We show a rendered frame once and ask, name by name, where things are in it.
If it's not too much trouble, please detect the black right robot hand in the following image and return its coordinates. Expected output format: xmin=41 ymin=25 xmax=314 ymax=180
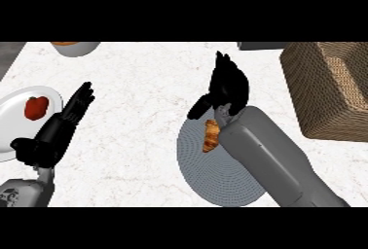
xmin=184 ymin=51 xmax=249 ymax=121

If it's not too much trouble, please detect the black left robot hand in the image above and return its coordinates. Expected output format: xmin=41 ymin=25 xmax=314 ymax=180
xmin=8 ymin=81 xmax=95 ymax=169

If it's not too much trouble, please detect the golden brown croissant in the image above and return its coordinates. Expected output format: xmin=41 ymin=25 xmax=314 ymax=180
xmin=200 ymin=119 xmax=221 ymax=154

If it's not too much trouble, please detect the brown wicker basket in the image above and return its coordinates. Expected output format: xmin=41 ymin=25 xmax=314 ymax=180
xmin=279 ymin=42 xmax=368 ymax=143

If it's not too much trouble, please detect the round grey placemat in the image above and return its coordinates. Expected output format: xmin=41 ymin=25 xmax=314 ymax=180
xmin=175 ymin=107 xmax=267 ymax=208

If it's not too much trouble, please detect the white round plate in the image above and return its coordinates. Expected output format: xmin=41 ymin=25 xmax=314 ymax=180
xmin=0 ymin=85 xmax=64 ymax=163

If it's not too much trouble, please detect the red bell pepper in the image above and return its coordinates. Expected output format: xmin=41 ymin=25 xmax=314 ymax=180
xmin=23 ymin=95 xmax=50 ymax=122

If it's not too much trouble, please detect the dark grey flat appliance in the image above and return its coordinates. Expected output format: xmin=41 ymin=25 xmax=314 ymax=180
xmin=236 ymin=42 xmax=291 ymax=52

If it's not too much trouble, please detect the white bowl with orange content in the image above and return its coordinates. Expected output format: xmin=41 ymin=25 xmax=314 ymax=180
xmin=48 ymin=42 xmax=101 ymax=58

